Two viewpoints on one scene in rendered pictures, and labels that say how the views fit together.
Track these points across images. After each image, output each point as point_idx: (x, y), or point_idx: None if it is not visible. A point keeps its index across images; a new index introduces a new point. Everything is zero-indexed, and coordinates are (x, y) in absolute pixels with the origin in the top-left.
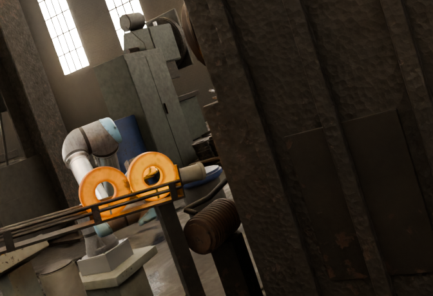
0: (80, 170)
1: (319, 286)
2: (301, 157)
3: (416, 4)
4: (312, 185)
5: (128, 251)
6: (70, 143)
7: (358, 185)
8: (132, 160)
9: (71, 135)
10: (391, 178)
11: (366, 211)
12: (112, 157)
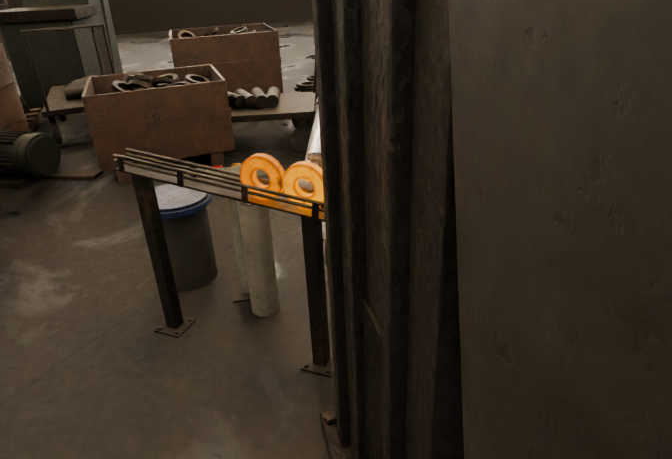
0: (315, 124)
1: (347, 389)
2: (346, 289)
3: (416, 271)
4: (348, 320)
5: None
6: None
7: (357, 365)
8: (312, 156)
9: None
10: (375, 392)
11: (357, 390)
12: None
